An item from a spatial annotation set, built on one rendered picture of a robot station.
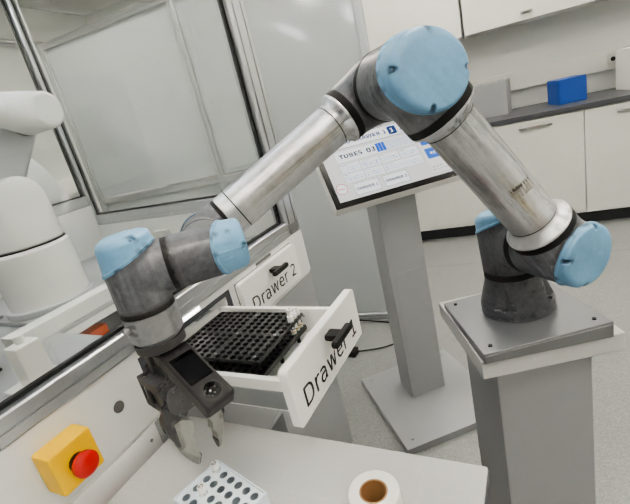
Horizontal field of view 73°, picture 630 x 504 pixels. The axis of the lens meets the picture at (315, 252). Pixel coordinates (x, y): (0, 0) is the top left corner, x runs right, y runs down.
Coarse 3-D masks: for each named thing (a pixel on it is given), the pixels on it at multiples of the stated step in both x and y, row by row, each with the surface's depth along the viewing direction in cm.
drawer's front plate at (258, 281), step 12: (288, 252) 127; (264, 264) 117; (276, 264) 121; (252, 276) 111; (264, 276) 115; (276, 276) 121; (288, 276) 126; (300, 276) 132; (240, 288) 106; (252, 288) 110; (264, 288) 115; (276, 288) 120; (240, 300) 108; (252, 300) 110; (264, 300) 115
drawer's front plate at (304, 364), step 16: (336, 304) 83; (352, 304) 89; (320, 320) 79; (336, 320) 82; (352, 320) 88; (320, 336) 75; (304, 352) 70; (320, 352) 75; (336, 352) 81; (288, 368) 66; (304, 368) 70; (320, 368) 75; (336, 368) 80; (288, 384) 66; (304, 384) 70; (320, 384) 74; (288, 400) 67; (304, 400) 69; (320, 400) 74; (304, 416) 69
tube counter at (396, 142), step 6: (396, 138) 156; (402, 138) 156; (408, 138) 156; (372, 144) 154; (378, 144) 154; (384, 144) 154; (390, 144) 154; (396, 144) 154; (402, 144) 155; (408, 144) 155; (366, 150) 153; (372, 150) 153; (378, 150) 153; (384, 150) 153
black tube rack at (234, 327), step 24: (240, 312) 97; (264, 312) 94; (192, 336) 91; (216, 336) 89; (240, 336) 87; (264, 336) 84; (288, 336) 88; (216, 360) 80; (240, 360) 77; (264, 360) 81
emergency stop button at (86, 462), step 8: (80, 456) 63; (88, 456) 64; (96, 456) 65; (72, 464) 63; (80, 464) 63; (88, 464) 64; (96, 464) 65; (72, 472) 63; (80, 472) 63; (88, 472) 64
